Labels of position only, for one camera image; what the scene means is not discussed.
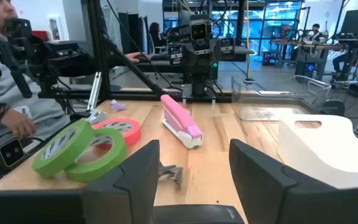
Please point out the black desk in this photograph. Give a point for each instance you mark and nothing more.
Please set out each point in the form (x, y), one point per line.
(160, 67)

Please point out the silver metal rod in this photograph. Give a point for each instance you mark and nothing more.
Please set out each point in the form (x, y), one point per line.
(95, 90)

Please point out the black aluminium table frame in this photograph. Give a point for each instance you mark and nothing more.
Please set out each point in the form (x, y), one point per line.
(99, 62)

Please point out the pink stapler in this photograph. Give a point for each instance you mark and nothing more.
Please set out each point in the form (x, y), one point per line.
(179, 115)

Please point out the black partition panels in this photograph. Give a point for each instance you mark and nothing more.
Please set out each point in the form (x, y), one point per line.
(134, 31)

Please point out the background wooden desk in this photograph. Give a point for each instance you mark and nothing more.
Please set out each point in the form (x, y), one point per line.
(315, 47)

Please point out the red tape roll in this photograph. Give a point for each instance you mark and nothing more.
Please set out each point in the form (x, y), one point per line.
(134, 133)

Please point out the black staple remover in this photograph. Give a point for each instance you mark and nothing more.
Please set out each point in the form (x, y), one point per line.
(172, 174)

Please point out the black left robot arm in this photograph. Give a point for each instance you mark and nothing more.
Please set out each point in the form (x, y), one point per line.
(199, 83)

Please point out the white plastic bin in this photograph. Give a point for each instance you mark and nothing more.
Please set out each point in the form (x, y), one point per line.
(328, 155)

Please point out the yellow pole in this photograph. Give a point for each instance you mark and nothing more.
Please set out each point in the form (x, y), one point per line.
(247, 40)

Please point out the green tape roll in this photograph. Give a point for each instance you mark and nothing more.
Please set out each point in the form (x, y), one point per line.
(45, 169)
(104, 169)

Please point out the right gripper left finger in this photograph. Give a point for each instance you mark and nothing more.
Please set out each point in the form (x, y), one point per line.
(129, 193)

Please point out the purple staple remover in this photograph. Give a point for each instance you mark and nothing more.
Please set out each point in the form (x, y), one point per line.
(117, 106)

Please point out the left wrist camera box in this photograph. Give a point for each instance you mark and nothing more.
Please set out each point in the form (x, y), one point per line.
(199, 31)

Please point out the black depth camera box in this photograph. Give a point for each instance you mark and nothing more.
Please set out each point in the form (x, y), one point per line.
(11, 152)

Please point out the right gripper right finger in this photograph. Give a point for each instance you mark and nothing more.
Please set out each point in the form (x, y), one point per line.
(259, 186)

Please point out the black floor fan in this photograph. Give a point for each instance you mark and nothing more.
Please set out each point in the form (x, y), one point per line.
(350, 107)

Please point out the clear plastic bin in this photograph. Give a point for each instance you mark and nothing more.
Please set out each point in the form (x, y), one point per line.
(309, 90)

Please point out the person's hand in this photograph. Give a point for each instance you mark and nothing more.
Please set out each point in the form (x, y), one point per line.
(134, 56)
(19, 123)

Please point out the light blue staple remover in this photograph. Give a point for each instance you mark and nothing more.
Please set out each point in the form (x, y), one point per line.
(97, 116)

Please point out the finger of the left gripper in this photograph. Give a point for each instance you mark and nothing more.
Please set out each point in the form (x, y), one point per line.
(215, 52)
(189, 56)

